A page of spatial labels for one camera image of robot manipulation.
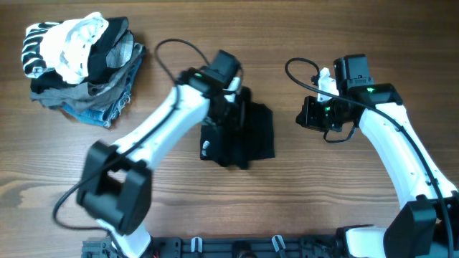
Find black white striped garment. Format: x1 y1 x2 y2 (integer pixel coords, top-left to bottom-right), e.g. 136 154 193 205
22 21 62 79

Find white lace garment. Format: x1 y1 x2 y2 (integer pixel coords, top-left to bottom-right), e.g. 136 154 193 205
39 12 109 84

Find black t-shirt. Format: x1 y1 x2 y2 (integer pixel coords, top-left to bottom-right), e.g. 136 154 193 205
199 87 275 170

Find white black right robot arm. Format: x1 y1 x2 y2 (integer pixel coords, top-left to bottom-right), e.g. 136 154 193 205
295 54 458 257

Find black folded garment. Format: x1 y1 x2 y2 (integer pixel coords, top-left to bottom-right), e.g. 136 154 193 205
30 16 133 94

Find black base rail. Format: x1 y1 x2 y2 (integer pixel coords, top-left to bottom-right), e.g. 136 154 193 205
81 234 345 258

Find grey folded garment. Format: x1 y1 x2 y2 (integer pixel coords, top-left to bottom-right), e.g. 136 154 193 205
30 32 145 113

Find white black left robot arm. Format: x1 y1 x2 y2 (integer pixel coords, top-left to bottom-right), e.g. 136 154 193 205
77 50 241 257

